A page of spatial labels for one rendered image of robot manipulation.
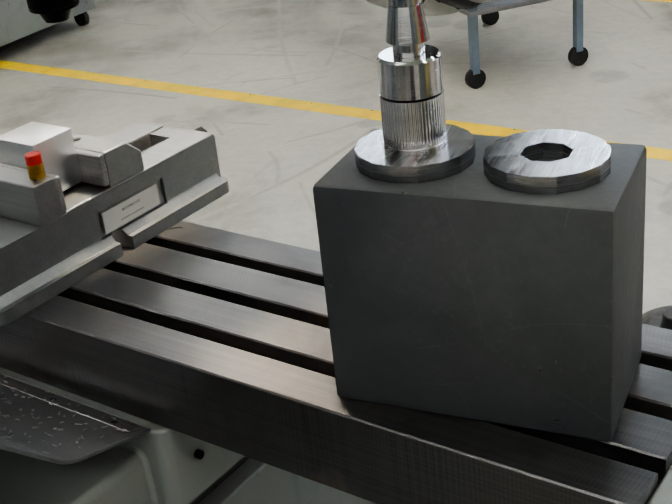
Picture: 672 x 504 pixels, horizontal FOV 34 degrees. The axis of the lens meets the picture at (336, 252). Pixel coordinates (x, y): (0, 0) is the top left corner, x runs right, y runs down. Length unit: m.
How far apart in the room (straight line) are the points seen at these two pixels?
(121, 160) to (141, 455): 0.31
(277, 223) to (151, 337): 2.41
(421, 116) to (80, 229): 0.47
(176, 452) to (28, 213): 0.28
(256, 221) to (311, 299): 2.42
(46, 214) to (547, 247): 0.55
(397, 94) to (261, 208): 2.75
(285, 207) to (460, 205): 2.76
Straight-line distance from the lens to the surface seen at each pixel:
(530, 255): 0.77
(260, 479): 1.22
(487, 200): 0.77
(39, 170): 1.12
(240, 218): 3.49
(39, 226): 1.13
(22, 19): 5.78
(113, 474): 1.06
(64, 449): 1.00
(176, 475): 1.07
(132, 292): 1.11
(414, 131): 0.80
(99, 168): 1.17
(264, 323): 1.02
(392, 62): 0.79
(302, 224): 3.39
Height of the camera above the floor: 1.43
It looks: 27 degrees down
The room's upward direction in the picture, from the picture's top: 6 degrees counter-clockwise
